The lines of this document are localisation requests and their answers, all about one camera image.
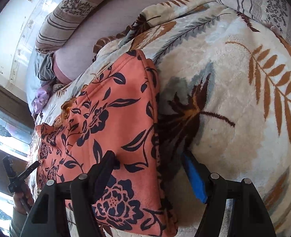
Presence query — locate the orange black floral garment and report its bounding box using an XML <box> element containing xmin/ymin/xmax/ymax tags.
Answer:
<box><xmin>36</xmin><ymin>50</ymin><xmax>178</xmax><ymax>236</ymax></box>

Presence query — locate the grey cloth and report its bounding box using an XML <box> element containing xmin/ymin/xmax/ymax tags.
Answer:
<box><xmin>35</xmin><ymin>53</ymin><xmax>56</xmax><ymax>87</ymax></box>

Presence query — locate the lilac patterned cloth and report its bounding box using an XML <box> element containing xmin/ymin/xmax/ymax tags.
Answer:
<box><xmin>31</xmin><ymin>84</ymin><xmax>52</xmax><ymax>115</ymax></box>

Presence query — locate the light blue pillow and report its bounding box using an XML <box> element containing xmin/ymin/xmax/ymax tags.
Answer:
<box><xmin>25</xmin><ymin>49</ymin><xmax>41</xmax><ymax>113</ymax></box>

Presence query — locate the grey sleeve forearm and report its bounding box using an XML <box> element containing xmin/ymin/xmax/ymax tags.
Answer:
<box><xmin>9</xmin><ymin>209</ymin><xmax>27</xmax><ymax>237</ymax></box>

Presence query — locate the person's left hand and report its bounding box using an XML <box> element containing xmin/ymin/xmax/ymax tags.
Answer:
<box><xmin>13</xmin><ymin>183</ymin><xmax>34</xmax><ymax>215</ymax></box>

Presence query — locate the cream leaf-pattern plush blanket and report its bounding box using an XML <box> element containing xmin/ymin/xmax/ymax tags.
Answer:
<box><xmin>31</xmin><ymin>0</ymin><xmax>291</xmax><ymax>236</ymax></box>

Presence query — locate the stained glass window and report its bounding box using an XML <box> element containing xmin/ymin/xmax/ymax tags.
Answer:
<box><xmin>0</xmin><ymin>111</ymin><xmax>32</xmax><ymax>236</ymax></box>

